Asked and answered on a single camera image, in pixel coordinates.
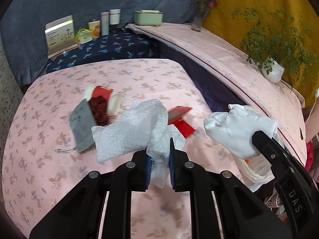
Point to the green plant in white pot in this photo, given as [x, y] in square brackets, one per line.
[274, 71]

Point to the yellow printed can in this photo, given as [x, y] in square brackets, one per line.
[94, 28]

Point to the red flat box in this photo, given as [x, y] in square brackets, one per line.
[183, 123]

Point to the short white canister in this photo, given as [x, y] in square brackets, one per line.
[115, 17]

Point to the bin with white bag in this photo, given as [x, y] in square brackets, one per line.
[256, 176]

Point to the dark blue floral cloth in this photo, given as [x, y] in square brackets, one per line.
[112, 47]

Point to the grey-blue backdrop cloth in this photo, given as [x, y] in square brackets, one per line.
[49, 2]

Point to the red and white paper cup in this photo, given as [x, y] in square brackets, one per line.
[114, 105]

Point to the pale green tissue box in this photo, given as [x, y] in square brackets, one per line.
[148, 18]

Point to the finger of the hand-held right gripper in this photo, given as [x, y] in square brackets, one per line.
[264, 142]

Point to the pink flowers in glass vase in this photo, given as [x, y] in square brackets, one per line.
[200, 17]

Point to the dark purple cloth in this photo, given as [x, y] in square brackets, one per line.
[211, 87]

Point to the green and white packet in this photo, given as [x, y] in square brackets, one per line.
[83, 35]

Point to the pink rabbit print tablecloth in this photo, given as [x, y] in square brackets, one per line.
[49, 169]

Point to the white card box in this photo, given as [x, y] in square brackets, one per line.
[61, 37]

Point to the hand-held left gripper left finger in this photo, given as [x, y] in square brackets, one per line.
[147, 171]

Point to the pink shelf cloth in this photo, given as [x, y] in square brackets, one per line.
[224, 54]

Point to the white glove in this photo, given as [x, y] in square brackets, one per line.
[236, 132]

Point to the white paper towel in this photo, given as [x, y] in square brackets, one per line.
[129, 129]

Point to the tall white bottle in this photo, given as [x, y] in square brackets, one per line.
[105, 23]

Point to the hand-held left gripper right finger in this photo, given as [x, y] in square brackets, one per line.
[172, 164]

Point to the dark red scrunchie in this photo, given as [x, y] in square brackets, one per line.
[99, 110]

